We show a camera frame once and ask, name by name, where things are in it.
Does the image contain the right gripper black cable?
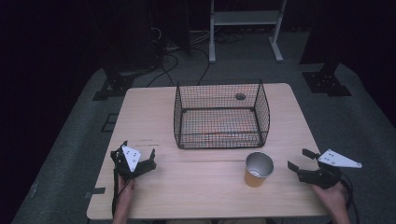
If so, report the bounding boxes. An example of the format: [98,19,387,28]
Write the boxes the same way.
[339,173,361,224]

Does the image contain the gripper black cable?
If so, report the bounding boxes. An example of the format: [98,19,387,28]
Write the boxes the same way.
[339,173,361,224]
[111,167,132,218]

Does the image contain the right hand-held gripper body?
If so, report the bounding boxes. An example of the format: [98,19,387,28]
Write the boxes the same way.
[297,148,363,190]

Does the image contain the black stand base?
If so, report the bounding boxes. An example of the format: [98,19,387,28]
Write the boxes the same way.
[301,61,353,98]
[92,68,157,102]

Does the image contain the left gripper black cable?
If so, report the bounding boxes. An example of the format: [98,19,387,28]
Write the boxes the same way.
[111,167,132,218]

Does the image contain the orange paper cup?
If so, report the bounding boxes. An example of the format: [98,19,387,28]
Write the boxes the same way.
[244,151,276,189]

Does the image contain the person's right hand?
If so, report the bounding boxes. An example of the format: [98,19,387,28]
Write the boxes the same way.
[310,181,349,217]

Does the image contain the black floor cables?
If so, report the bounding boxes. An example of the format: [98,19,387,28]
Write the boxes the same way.
[145,27,247,89]

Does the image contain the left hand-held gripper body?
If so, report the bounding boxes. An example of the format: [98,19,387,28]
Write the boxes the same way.
[114,145,157,182]

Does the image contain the black wire basket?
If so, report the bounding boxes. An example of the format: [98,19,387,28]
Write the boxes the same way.
[173,78,272,150]

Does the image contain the person's left hand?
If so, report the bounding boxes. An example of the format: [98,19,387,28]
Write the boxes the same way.
[117,176,136,203]

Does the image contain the black tape square outline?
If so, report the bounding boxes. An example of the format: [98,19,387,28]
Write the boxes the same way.
[100,113,120,133]

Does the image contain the black tape strip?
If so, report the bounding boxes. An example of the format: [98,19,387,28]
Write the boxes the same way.
[84,187,107,200]

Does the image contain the white metal stand frame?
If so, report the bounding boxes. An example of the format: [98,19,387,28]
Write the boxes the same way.
[208,0,288,64]

